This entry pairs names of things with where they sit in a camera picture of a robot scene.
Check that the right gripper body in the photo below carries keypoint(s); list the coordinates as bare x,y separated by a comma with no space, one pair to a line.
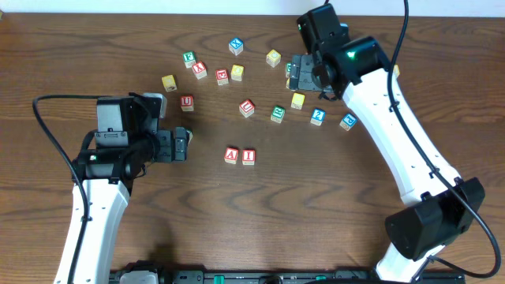
301,72

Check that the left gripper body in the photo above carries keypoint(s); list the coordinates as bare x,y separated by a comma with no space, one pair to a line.
180,143

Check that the red A block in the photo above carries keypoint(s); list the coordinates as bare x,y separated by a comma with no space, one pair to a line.
231,155

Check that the red I block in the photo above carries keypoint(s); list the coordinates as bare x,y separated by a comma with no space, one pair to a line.
248,157

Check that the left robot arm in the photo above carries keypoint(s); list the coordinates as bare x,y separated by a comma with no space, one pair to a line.
111,157

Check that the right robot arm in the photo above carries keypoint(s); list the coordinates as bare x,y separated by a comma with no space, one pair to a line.
440,205

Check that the green B block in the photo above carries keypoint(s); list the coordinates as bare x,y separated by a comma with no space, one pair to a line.
287,69

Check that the yellow block centre lower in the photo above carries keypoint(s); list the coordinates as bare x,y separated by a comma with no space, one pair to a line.
297,101

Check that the blue 2 block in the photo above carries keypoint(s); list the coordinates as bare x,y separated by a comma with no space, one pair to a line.
317,117

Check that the yellow block top middle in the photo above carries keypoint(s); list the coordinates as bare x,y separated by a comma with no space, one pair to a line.
273,58

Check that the yellow block far left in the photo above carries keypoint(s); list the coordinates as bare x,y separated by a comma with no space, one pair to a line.
169,83

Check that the green R block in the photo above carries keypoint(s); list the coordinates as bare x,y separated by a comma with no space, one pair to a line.
278,114

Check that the blue P block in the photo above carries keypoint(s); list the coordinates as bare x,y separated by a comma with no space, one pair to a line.
348,122

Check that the red U block left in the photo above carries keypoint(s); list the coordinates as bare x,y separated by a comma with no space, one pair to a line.
187,103

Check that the red u block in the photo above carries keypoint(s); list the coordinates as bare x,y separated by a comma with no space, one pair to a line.
246,108
187,103

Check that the green N block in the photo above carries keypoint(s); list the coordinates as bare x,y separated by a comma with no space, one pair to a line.
190,136

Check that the red U block centre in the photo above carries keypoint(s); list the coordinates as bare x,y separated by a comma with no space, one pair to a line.
246,108

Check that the yellow block beside Q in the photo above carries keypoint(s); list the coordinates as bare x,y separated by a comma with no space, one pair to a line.
237,72

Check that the yellow B block far right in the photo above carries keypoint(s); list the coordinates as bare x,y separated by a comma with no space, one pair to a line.
396,71

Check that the blue X block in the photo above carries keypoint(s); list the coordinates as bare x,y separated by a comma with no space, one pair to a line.
236,46

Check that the red X block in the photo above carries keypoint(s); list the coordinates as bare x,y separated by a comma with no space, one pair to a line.
199,70

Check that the green F block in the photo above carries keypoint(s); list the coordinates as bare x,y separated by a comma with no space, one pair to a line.
189,59

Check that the red Q block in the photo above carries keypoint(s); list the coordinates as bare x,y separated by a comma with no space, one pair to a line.
222,76

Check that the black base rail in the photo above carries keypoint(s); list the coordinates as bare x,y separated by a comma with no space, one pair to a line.
340,276

